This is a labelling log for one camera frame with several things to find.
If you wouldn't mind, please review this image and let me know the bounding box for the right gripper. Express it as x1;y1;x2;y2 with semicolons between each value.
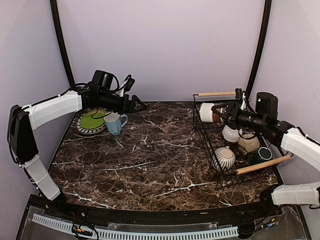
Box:
212;101;267;132

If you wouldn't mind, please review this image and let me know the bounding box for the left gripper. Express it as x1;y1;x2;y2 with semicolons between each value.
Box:
99;91;148;114

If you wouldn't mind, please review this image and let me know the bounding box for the brown ceramic cup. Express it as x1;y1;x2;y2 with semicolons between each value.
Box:
199;103;216;123

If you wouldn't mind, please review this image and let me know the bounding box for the light blue mug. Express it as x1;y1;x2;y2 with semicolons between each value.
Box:
104;112;128;136

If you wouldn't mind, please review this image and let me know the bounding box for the white blue striped plate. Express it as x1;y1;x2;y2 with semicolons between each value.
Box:
76;111;108;136

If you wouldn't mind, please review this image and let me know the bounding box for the lime green plastic plate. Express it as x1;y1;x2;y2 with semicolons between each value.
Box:
80;111;106;130

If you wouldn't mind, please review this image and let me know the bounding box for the dark green cup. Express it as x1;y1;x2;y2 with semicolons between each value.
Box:
250;147;273;165

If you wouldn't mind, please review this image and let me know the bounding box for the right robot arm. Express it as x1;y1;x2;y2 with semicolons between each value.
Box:
208;95;320;217

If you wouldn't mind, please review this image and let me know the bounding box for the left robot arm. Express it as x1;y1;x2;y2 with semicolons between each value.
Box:
7;86;147;218

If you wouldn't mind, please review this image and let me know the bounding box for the white ceramic bowl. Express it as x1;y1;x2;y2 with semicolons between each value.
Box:
222;125;243;143

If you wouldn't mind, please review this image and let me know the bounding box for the beige ceramic bowl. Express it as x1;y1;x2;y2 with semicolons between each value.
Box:
238;133;260;156

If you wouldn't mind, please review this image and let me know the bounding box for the grey deer pattern plate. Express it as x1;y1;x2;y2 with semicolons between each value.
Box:
72;109;108;137

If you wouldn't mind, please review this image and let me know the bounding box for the striped ceramic bowl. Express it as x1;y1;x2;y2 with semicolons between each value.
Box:
212;146;236;172

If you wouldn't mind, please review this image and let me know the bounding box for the rear wooden rack handle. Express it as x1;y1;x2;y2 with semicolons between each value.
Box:
197;91;236;97

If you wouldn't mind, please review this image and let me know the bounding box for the wooden rack handle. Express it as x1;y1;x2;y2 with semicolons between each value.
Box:
197;91;236;97
236;155;291;175

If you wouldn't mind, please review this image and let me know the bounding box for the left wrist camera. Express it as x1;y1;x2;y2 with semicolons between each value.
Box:
91;69;136;97

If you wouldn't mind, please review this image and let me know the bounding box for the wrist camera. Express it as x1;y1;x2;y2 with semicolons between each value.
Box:
91;69;136;97
239;90;278;122

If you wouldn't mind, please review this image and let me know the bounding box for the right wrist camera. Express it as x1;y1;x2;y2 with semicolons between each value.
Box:
239;90;278;122

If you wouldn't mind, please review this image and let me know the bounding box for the black wire dish rack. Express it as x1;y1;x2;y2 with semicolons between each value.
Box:
192;94;283;190

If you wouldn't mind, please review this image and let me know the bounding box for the front wooden rack handle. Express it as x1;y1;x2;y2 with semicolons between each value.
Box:
236;155;291;175

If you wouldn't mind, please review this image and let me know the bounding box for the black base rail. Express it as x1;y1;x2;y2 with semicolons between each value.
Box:
26;193;300;227

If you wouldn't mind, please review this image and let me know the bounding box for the right black frame post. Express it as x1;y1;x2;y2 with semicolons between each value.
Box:
245;0;272;97

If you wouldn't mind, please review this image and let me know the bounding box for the black frame post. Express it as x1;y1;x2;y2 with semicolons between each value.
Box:
49;0;76;87
245;0;272;97

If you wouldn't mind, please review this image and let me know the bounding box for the white slotted cable duct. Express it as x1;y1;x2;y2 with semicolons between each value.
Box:
31;213;239;240

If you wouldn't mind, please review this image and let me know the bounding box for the left black frame post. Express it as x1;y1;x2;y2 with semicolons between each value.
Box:
49;0;76;87

